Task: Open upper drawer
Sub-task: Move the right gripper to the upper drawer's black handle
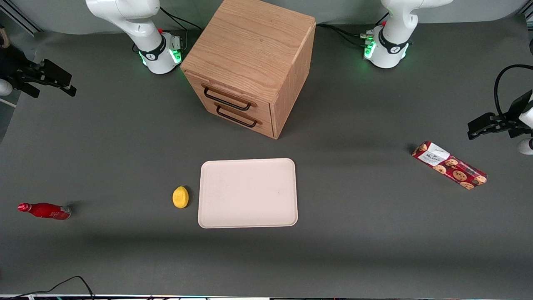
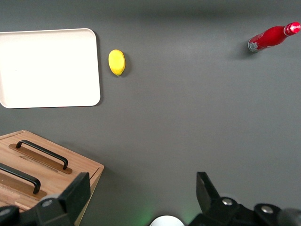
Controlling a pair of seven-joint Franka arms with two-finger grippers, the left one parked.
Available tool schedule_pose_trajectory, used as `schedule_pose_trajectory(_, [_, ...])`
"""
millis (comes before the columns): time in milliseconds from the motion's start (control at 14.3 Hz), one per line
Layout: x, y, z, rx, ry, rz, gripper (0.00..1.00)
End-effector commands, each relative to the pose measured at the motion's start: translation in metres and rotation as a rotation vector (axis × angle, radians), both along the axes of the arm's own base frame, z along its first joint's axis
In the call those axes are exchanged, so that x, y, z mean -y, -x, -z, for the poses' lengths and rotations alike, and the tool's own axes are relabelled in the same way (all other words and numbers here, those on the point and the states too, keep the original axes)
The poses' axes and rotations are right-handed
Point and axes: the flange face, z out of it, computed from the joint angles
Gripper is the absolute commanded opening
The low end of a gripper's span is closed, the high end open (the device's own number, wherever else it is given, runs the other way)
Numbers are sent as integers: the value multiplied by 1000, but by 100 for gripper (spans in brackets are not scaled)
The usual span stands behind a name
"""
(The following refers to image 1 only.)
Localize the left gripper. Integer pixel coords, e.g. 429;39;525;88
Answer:
467;90;533;140

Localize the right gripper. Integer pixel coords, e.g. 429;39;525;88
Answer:
0;45;77;98

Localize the wooden drawer with handle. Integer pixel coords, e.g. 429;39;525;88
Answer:
204;98;274;139
185;70;272;122

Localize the black metal drawer handle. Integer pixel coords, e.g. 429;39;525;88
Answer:
203;85;253;112
215;105;259;128

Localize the wooden drawer cabinet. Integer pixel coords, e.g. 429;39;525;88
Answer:
180;0;317;140

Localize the red cookie box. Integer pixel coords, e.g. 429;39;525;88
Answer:
411;141;488;190

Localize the red bottle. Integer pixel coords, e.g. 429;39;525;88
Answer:
17;202;72;220

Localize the yellow lemon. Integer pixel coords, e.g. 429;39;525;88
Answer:
172;186;189;209

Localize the beige plastic tray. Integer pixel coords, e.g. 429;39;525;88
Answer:
198;158;299;229

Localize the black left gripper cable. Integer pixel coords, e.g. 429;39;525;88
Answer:
494;64;533;118

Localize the aluminium frame profile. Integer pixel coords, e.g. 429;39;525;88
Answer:
0;0;43;35

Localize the black right arm base cable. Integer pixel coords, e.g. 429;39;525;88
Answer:
159;6;203;33

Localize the black arm base cable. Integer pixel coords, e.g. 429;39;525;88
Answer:
159;6;203;33
316;12;390;48

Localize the black left arm base cable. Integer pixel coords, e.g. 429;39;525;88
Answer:
316;12;390;48

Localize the black cable at table edge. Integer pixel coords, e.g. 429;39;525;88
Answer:
0;275;95;300

